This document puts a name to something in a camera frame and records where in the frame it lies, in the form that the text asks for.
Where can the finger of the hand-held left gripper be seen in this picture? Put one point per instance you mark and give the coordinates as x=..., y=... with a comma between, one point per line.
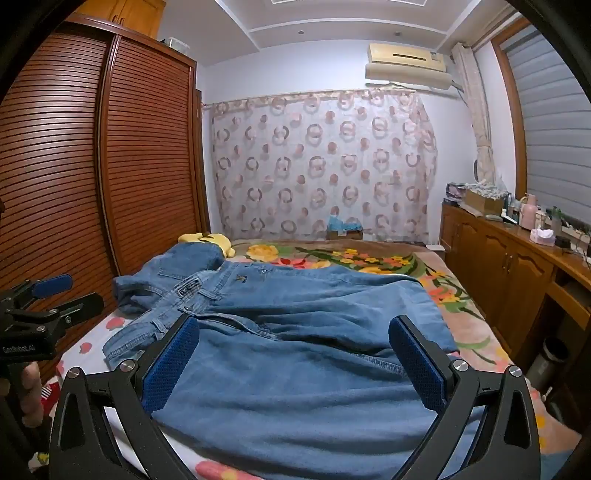
x=85, y=303
x=53, y=284

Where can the dark trash can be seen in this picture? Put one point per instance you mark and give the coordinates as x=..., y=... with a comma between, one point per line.
x=551, y=360

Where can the beige air conditioner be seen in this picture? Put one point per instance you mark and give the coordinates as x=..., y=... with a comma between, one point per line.
x=406, y=55

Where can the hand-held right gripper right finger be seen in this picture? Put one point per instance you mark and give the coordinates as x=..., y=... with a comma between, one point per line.
x=418, y=364

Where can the pink thermos jug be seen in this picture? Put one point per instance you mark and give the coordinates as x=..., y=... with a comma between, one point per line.
x=530, y=212

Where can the wooden sideboard cabinet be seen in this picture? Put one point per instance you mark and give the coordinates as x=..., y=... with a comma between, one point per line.
x=498, y=263

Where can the person's left hand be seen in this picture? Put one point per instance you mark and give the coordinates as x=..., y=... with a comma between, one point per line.
x=31, y=392

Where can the clear purple-tinted box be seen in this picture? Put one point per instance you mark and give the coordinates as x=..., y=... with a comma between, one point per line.
x=455, y=190

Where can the pink tissue box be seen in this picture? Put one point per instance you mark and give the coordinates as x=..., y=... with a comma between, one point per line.
x=542, y=236

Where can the white air deflector panel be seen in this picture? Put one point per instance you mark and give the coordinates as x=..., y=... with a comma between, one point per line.
x=406, y=76

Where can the clear plastic storage box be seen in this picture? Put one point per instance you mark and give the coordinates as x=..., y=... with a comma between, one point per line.
x=179, y=44

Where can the wooden overhead cabinet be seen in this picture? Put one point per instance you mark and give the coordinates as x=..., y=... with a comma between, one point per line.
x=134, y=16

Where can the circle-patterned sheer curtain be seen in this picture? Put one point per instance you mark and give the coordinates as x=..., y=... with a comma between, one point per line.
x=323, y=161

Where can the brown slatted wooden wardrobe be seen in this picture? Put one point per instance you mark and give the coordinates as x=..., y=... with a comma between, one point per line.
x=138, y=161

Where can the wooden window frame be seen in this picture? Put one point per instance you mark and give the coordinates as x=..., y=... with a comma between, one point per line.
x=508, y=115

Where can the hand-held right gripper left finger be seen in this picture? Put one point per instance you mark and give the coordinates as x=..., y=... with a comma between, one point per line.
x=173, y=364

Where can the yellow plush toy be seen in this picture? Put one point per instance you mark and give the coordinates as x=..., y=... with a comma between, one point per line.
x=217, y=240

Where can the blue denim pants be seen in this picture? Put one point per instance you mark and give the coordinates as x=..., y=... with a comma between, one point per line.
x=184, y=263
x=300, y=346

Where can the cardboard box with label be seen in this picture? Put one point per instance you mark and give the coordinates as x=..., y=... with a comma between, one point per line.
x=344, y=234

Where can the green-capped bottle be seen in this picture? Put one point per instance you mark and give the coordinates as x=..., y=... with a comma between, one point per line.
x=555, y=221

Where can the grey striped window blind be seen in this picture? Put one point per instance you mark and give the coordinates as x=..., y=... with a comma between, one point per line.
x=554, y=138

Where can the beige patterned window curtain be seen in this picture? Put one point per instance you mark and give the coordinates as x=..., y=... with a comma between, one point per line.
x=478, y=115

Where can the floral fleece blanket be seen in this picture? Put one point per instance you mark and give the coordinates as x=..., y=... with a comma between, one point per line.
x=461, y=295

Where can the open cardboard box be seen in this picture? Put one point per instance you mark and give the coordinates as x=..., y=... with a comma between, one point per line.
x=482, y=201

